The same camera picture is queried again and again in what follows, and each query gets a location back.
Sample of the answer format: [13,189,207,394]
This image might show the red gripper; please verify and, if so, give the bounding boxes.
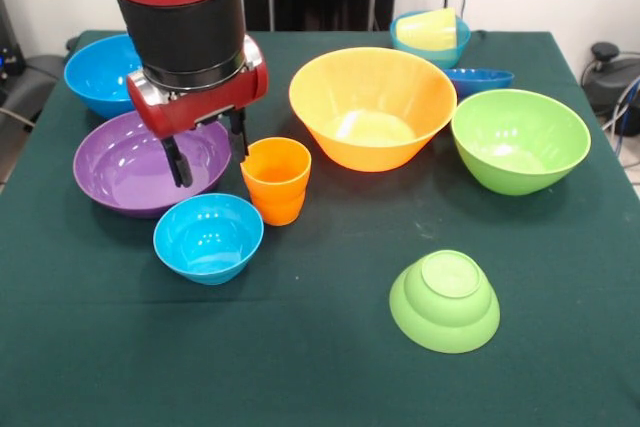
[126,34,270,189]

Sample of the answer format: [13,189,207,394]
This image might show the orange cup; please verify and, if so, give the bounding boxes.
[239,136,313,227]

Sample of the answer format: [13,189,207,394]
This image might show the large orange bowl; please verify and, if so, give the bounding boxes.
[288,46,458,173]

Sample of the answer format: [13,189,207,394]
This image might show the yellow cup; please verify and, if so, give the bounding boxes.
[396,7,459,51]

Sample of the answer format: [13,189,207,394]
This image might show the translucent blue ridged bowl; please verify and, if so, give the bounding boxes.
[389,10,472,71]

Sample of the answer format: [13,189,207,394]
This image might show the small dark blue bowl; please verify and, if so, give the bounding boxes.
[442,67,516,101]

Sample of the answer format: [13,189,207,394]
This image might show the small green bowl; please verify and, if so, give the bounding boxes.
[389,249,501,354]

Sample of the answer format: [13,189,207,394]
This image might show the purple bowl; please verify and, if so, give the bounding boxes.
[72,110,233,220]

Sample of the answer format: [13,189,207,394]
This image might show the small light blue bowl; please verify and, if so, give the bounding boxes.
[152,192,265,287]

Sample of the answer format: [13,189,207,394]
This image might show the large blue bowl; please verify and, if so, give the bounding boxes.
[63,34,147,120]

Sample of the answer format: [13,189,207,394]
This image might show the dark grey seat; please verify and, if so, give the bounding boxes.
[0,53,69,148]

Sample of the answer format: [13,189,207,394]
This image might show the black electronic device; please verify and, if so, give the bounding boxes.
[0,0,27,79]

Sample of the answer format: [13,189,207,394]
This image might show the dark green tablecloth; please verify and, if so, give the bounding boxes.
[0,29,640,427]

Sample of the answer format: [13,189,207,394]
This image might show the large green bowl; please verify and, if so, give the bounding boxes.
[450,88,592,197]

